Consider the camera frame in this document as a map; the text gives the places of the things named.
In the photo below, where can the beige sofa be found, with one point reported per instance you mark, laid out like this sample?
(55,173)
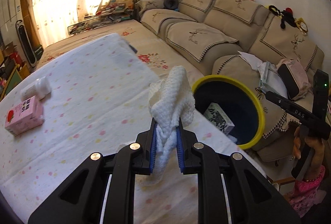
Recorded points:
(212,34)

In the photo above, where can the pink strawberry carton box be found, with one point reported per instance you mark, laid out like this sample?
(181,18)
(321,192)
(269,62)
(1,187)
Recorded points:
(25,116)

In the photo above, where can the white waffle cloth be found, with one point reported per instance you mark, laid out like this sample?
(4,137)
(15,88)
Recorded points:
(171,103)

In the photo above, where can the yellow rimmed dark trash bin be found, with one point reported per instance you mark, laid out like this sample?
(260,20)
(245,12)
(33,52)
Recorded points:
(238,102)

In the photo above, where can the black white patterned box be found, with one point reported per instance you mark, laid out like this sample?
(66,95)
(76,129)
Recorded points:
(216,115)

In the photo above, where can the floral sheet low mattress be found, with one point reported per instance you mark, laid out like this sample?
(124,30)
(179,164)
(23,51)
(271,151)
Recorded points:
(152,50)

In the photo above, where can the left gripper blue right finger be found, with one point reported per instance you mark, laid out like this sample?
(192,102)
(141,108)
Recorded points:
(180,148)

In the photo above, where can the black plush toy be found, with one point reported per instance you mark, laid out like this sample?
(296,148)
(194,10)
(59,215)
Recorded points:
(286,16)

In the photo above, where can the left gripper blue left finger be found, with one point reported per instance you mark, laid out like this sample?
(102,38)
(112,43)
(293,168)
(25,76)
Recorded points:
(153,146)

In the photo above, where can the black tower fan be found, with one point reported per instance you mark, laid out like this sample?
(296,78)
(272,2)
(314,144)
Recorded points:
(25,43)

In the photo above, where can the white pill bottle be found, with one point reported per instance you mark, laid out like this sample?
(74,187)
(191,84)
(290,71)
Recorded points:
(39,88)

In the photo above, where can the pink black bag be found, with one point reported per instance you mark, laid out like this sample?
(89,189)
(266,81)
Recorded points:
(294,78)

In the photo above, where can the person right hand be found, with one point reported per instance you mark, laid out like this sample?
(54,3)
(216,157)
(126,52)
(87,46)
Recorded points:
(308,153)

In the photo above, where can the white standing air conditioner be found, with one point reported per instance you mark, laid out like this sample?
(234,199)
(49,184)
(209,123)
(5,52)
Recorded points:
(10,13)

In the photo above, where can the pile of books and toys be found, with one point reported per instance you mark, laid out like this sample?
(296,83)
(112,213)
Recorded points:
(112,13)

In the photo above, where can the white dotted tablecloth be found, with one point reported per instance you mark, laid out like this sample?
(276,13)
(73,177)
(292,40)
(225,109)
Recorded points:
(98,103)

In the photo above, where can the blue clear document pouch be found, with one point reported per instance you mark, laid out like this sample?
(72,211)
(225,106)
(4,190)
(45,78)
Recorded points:
(270,80)

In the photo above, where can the white papers on sofa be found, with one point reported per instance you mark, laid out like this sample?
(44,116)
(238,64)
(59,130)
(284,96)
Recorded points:
(255,63)

